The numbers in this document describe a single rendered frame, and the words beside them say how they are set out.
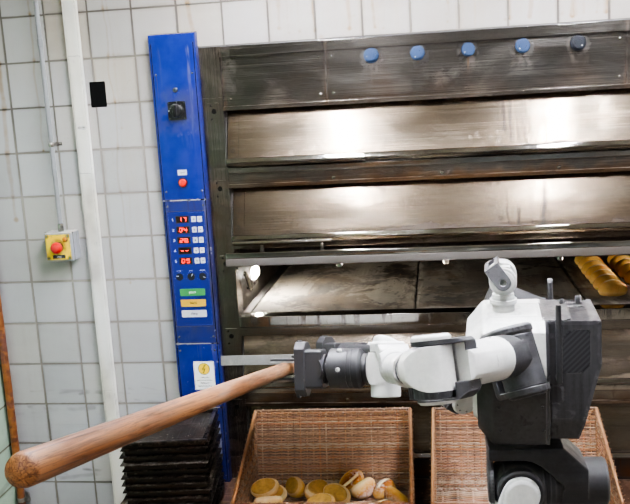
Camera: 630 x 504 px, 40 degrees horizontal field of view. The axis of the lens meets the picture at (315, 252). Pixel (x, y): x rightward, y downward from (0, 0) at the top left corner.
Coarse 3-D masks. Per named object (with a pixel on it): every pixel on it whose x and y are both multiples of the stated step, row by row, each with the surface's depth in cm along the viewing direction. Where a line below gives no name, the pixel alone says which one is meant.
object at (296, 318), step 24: (264, 312) 309; (288, 312) 307; (312, 312) 305; (336, 312) 303; (360, 312) 302; (384, 312) 300; (408, 312) 298; (432, 312) 296; (456, 312) 295; (600, 312) 288; (624, 312) 287
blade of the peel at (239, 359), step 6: (282, 354) 249; (288, 354) 249; (222, 360) 251; (228, 360) 251; (234, 360) 251; (240, 360) 250; (246, 360) 250; (252, 360) 250; (258, 360) 250; (264, 360) 249
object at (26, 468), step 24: (240, 384) 145; (264, 384) 166; (168, 408) 106; (192, 408) 115; (96, 432) 84; (120, 432) 89; (144, 432) 96; (24, 456) 70; (48, 456) 72; (72, 456) 77; (96, 456) 83; (24, 480) 70
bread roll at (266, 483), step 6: (258, 480) 290; (264, 480) 289; (270, 480) 288; (276, 480) 289; (252, 486) 289; (258, 486) 288; (264, 486) 288; (270, 486) 287; (276, 486) 287; (252, 492) 288; (258, 492) 287; (264, 492) 286; (270, 492) 286; (276, 492) 288
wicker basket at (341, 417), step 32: (256, 416) 305; (288, 416) 305; (320, 416) 304; (352, 416) 302; (384, 416) 301; (256, 448) 303; (288, 448) 304; (320, 448) 303; (352, 448) 302; (384, 448) 300; (256, 480) 302
